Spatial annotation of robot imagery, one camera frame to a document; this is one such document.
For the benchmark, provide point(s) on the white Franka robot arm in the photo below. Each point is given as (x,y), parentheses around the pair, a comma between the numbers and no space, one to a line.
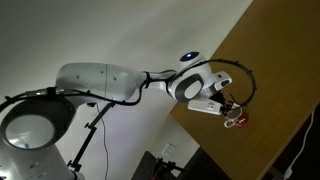
(96,81)

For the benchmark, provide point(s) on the black box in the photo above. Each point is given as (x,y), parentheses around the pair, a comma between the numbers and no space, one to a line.
(145,166)

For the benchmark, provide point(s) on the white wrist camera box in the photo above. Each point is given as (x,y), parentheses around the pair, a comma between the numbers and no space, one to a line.
(222,81)

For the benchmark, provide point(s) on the white wall outlet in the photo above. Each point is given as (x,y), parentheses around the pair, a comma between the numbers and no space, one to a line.
(169,149)

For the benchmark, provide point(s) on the black clamp mount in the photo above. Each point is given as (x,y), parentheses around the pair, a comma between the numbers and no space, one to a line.
(166,165)

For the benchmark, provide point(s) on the black articulated camera stand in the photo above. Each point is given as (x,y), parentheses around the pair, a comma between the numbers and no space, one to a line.
(90,133)

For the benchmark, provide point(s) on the red and white mug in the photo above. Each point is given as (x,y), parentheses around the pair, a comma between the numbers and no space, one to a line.
(241,120)

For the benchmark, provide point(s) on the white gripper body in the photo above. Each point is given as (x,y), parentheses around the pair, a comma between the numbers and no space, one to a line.
(203,106)

